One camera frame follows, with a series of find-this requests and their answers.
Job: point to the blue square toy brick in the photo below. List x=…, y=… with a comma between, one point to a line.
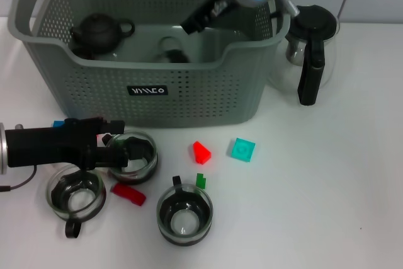
x=57, y=124

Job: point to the glass teacup black holder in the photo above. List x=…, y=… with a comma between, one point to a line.
x=184, y=218
x=174, y=54
x=141, y=173
x=78, y=201

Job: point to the dark red curved toy brick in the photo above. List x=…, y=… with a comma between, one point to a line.
x=129, y=194

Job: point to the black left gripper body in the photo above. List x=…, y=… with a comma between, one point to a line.
x=47, y=147

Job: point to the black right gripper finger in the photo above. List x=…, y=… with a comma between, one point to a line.
x=200, y=26
x=192, y=20

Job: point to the grey perforated plastic storage bin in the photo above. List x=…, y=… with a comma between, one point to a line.
x=189, y=92

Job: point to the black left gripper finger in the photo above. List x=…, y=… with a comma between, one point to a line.
x=111, y=157
x=113, y=127

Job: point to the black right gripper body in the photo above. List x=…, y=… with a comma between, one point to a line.
x=220, y=6

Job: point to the black clay teapot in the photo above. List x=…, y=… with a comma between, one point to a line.
x=94, y=34

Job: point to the orange-red sloped toy brick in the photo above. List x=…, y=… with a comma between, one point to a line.
x=201, y=152

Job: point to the teal square toy brick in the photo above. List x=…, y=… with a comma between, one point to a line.
x=241, y=150

